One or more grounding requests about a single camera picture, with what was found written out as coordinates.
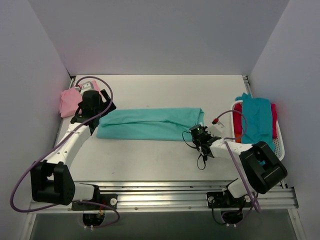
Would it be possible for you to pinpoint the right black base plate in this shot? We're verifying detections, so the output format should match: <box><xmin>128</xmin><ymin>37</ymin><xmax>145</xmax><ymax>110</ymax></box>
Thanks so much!
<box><xmin>206</xmin><ymin>191</ymin><xmax>251</xmax><ymax>209</ymax></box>

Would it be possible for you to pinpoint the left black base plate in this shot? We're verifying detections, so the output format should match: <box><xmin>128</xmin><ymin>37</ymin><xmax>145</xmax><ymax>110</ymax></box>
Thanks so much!
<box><xmin>71</xmin><ymin>193</ymin><xmax>118</xmax><ymax>211</ymax></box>

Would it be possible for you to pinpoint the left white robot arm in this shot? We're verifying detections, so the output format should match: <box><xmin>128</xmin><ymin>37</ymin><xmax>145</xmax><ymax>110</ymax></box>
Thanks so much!
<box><xmin>30</xmin><ymin>90</ymin><xmax>116</xmax><ymax>210</ymax></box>

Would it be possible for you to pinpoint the red t-shirt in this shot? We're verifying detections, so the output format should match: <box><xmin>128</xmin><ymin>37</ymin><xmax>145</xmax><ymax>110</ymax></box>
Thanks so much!
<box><xmin>232</xmin><ymin>103</ymin><xmax>278</xmax><ymax>139</ymax></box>

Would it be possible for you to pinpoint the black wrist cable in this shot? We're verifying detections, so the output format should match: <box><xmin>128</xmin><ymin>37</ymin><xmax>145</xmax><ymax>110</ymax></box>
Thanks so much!
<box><xmin>181</xmin><ymin>130</ymin><xmax>208</xmax><ymax>170</ymax></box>

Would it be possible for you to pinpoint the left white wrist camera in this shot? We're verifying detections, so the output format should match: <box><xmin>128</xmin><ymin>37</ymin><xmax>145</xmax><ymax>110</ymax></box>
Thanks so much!
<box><xmin>74</xmin><ymin>81</ymin><xmax>95</xmax><ymax>95</ymax></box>

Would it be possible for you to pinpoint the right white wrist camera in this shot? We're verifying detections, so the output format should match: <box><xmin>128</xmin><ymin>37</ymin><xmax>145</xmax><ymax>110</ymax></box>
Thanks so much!
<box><xmin>207</xmin><ymin>118</ymin><xmax>225</xmax><ymax>137</ymax></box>

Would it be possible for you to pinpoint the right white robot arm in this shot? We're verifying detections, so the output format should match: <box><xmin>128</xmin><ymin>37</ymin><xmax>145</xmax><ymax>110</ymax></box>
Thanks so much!
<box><xmin>189</xmin><ymin>124</ymin><xmax>288</xmax><ymax>207</ymax></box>

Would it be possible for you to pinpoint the mint green t-shirt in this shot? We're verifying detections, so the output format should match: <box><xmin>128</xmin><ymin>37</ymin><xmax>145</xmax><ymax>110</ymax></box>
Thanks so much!
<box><xmin>96</xmin><ymin>107</ymin><xmax>205</xmax><ymax>142</ymax></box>

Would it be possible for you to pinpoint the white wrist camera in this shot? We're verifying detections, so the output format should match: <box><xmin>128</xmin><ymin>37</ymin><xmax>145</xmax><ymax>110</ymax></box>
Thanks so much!
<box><xmin>207</xmin><ymin>118</ymin><xmax>225</xmax><ymax>137</ymax></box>
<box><xmin>74</xmin><ymin>81</ymin><xmax>95</xmax><ymax>95</ymax></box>

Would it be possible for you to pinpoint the orange t-shirt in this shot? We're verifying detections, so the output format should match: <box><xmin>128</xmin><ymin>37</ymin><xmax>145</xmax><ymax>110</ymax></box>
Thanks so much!
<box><xmin>235</xmin><ymin>133</ymin><xmax>242</xmax><ymax>143</ymax></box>

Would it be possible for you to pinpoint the aluminium rail frame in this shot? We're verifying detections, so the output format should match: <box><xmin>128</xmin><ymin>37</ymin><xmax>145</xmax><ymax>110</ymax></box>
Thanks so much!
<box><xmin>28</xmin><ymin>75</ymin><xmax>297</xmax><ymax>240</ymax></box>

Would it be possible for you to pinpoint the teal blue t-shirt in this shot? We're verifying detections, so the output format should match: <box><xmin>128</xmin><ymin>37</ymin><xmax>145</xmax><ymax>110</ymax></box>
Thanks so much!
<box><xmin>236</xmin><ymin>93</ymin><xmax>275</xmax><ymax>151</ymax></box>

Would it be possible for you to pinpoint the folded pink t-shirt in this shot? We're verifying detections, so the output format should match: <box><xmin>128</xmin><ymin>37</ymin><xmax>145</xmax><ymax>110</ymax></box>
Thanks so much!
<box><xmin>59</xmin><ymin>80</ymin><xmax>100</xmax><ymax>118</ymax></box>

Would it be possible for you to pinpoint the white laundry basket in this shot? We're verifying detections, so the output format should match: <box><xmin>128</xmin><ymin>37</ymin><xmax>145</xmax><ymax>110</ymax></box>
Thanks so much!
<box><xmin>230</xmin><ymin>113</ymin><xmax>285</xmax><ymax>161</ymax></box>

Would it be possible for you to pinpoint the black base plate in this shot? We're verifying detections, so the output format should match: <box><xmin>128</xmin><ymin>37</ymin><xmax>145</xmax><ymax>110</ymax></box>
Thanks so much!
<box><xmin>71</xmin><ymin>193</ymin><xmax>118</xmax><ymax>211</ymax></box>
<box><xmin>206</xmin><ymin>191</ymin><xmax>251</xmax><ymax>209</ymax></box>

